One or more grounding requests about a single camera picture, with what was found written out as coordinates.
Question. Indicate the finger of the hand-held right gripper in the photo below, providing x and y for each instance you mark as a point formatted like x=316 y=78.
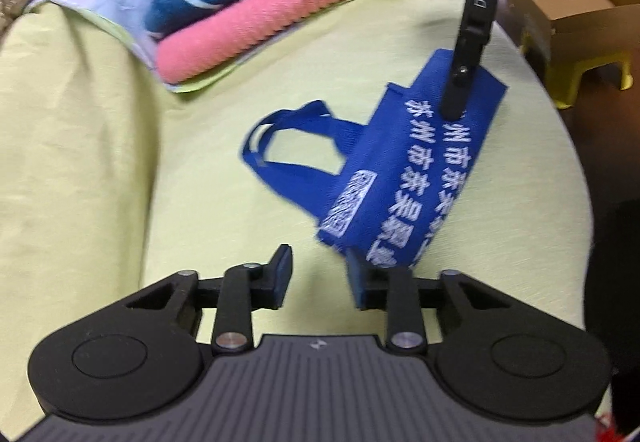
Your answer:
x=452 y=102

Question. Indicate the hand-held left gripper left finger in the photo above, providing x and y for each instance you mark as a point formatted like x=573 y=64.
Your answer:
x=286 y=274

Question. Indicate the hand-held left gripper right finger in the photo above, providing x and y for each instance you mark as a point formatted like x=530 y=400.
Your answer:
x=356 y=279

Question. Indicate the cardboard box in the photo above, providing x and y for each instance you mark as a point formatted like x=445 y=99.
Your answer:
x=590 y=32

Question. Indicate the blue shopping bag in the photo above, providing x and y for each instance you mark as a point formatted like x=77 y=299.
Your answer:
x=390 y=162

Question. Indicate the yellow plastic stool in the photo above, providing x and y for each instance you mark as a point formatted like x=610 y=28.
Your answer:
x=575 y=82

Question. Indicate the pink folded blanket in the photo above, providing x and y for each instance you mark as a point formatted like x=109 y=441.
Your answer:
x=280 y=12

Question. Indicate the green covered sofa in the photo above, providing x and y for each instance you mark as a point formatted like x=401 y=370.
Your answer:
x=100 y=147

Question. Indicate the dark cloth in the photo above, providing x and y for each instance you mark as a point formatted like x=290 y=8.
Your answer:
x=620 y=282

